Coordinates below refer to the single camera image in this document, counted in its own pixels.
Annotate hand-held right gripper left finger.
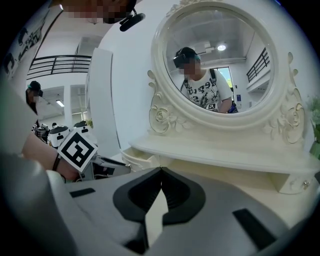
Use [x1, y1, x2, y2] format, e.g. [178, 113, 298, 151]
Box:
[46, 167, 163, 256]

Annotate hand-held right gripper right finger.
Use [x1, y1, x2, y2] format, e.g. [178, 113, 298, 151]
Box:
[159, 167, 305, 256]

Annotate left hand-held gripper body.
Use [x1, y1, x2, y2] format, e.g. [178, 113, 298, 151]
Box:
[57, 128, 117, 181]

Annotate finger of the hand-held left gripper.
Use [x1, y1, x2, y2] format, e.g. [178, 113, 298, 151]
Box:
[99, 156, 133, 176]

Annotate cream wooden drawer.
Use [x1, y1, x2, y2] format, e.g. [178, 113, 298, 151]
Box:
[121, 147, 161, 173]
[270, 171, 320, 196]

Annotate cream dressing table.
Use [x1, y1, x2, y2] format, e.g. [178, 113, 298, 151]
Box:
[121, 0, 320, 230]

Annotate person's left forearm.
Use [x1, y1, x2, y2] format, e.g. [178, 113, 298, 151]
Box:
[21, 131, 79, 184]

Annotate white round robot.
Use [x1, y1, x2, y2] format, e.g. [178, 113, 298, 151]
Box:
[47, 124, 71, 149]
[71, 119, 94, 138]

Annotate black wrist band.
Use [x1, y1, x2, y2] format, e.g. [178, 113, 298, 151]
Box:
[51, 153, 63, 174]

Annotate white partition cabinet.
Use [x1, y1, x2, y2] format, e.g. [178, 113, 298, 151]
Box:
[85, 47, 124, 154]

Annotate black balcony railing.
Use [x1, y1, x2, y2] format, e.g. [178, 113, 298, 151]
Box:
[26, 54, 92, 77]

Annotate oval cream-framed mirror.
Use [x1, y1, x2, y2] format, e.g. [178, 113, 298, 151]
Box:
[147, 0, 307, 146]

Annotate person's white printed shirt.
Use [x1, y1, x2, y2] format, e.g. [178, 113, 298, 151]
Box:
[0, 0, 65, 81]

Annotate white flowers in green vase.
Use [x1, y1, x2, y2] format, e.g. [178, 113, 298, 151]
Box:
[305, 94, 320, 161]

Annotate black head-mounted camera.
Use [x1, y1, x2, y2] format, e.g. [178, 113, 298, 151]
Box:
[119, 7, 147, 33]

